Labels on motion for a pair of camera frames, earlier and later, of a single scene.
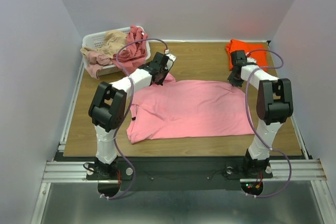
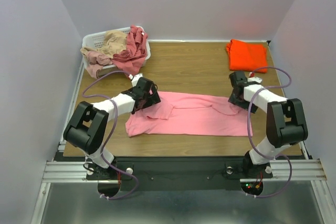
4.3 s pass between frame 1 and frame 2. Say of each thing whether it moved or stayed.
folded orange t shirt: stayed
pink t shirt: moved
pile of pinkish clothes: stayed
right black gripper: moved
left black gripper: moved
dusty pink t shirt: stayed
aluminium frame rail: stayed
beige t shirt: stayed
